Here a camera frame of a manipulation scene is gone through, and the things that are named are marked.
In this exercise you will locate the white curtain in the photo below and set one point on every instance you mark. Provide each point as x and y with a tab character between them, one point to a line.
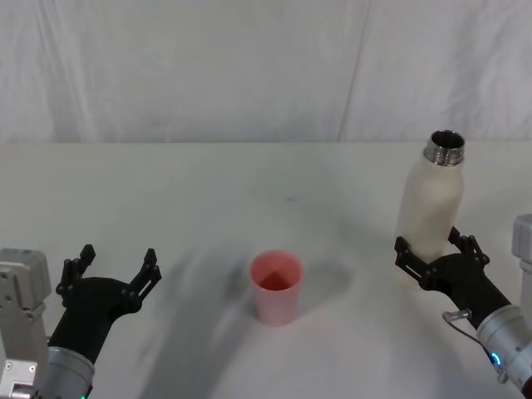
208	66

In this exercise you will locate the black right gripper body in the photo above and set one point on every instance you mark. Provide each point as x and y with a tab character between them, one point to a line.
465	282

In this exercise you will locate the pink cup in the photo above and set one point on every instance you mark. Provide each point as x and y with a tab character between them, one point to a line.
276	303

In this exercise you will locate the white table cloth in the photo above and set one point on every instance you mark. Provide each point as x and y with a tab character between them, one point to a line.
199	208

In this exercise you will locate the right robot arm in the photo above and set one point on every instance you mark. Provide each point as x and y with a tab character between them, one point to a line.
503	328

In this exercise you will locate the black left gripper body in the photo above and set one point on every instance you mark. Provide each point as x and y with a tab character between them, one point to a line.
89	307

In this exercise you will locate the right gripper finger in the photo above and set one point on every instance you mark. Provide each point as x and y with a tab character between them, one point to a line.
471	248
411	262

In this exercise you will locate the cream vacuum bottle steel neck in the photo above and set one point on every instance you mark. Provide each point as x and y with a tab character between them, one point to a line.
432	199

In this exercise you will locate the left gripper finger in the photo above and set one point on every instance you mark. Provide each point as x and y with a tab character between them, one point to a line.
70	272
145	276

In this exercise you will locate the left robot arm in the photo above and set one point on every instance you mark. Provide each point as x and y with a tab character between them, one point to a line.
16	291

